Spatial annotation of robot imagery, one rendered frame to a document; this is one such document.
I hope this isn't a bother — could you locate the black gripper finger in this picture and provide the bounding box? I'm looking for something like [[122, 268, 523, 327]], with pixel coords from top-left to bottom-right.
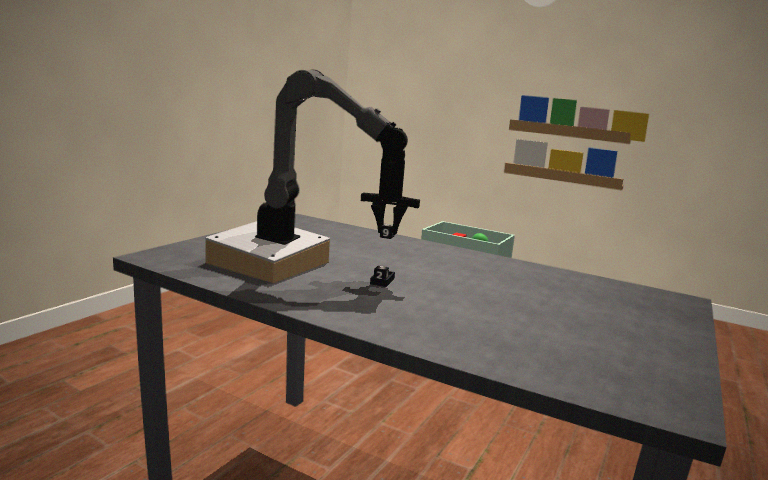
[[392, 204, 408, 235], [371, 201, 386, 233]]

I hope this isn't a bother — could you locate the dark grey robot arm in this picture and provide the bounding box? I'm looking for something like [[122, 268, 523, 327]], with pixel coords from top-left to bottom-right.
[[255, 70, 408, 245]]

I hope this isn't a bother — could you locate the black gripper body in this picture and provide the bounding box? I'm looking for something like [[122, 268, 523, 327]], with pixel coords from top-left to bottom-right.
[[361, 178, 420, 209]]

